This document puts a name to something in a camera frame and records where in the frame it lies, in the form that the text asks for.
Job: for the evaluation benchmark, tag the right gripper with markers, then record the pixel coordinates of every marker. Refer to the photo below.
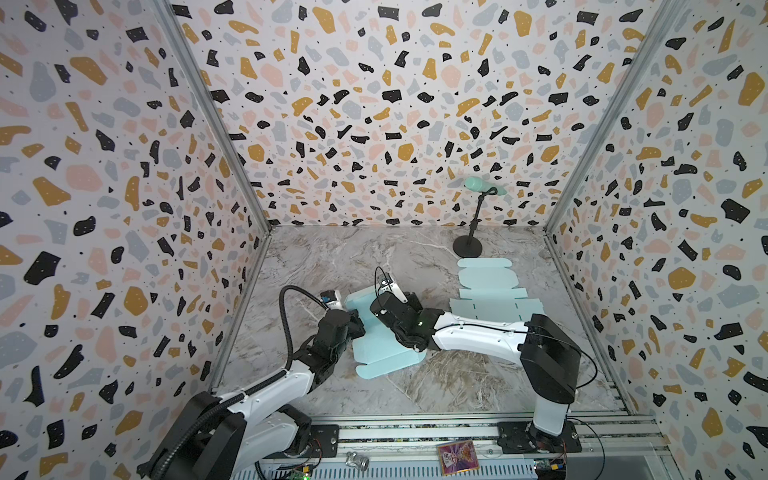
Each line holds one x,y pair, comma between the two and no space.
380,305

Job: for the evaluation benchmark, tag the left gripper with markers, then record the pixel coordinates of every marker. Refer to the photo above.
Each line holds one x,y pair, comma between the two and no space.
356,322

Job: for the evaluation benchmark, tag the mint paper box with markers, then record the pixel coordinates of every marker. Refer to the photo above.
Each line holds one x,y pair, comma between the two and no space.
491,291
377,352

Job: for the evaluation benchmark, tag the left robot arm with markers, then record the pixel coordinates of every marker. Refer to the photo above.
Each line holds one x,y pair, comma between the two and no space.
216,436

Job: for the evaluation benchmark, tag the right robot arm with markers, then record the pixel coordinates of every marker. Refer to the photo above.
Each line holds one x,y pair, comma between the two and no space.
550,359

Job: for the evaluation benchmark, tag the black microphone stand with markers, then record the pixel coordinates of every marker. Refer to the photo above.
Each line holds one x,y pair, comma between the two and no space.
468,246

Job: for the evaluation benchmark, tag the small metal clip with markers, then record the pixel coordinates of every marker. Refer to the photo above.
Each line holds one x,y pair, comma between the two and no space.
357,461

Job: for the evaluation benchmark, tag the colourful square card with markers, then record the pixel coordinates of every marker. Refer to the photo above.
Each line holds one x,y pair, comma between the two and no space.
457,457

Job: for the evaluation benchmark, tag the circuit board left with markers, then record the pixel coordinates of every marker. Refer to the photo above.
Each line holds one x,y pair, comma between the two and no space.
303,471

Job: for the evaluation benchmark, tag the circuit board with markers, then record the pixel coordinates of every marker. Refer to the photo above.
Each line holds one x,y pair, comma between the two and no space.
551,469
303,471

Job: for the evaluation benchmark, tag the mint green microphone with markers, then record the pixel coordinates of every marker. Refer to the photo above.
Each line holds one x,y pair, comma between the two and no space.
479,185

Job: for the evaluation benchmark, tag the circuit board right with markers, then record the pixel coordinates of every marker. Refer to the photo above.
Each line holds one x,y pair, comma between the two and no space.
551,469

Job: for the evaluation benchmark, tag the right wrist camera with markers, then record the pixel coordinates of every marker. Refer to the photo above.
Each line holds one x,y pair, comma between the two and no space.
387,283

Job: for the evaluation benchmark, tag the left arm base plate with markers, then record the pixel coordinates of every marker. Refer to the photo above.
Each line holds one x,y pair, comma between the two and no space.
316,441

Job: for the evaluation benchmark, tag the aluminium mounting rail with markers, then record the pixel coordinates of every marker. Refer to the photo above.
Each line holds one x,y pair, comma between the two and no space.
614,446

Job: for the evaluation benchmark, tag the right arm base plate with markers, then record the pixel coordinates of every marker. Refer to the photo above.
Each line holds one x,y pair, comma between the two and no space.
519,437

